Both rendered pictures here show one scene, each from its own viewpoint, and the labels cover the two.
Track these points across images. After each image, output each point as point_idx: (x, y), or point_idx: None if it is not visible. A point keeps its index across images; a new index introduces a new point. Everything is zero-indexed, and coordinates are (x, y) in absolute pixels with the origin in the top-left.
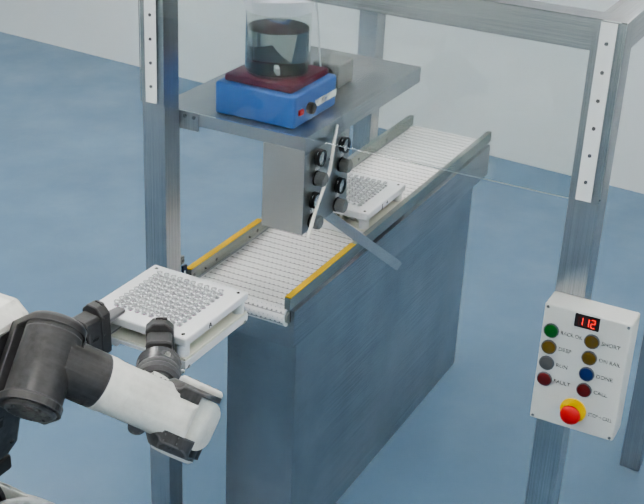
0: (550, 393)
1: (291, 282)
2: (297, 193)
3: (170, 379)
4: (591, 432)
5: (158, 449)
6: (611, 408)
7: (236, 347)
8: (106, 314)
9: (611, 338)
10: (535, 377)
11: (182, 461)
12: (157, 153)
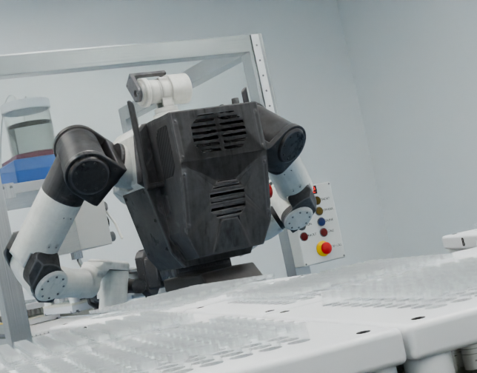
0: (309, 245)
1: (78, 319)
2: (101, 212)
3: None
4: (335, 257)
5: (301, 208)
6: (338, 236)
7: None
8: None
9: (324, 194)
10: (299, 239)
11: (312, 214)
12: (1, 214)
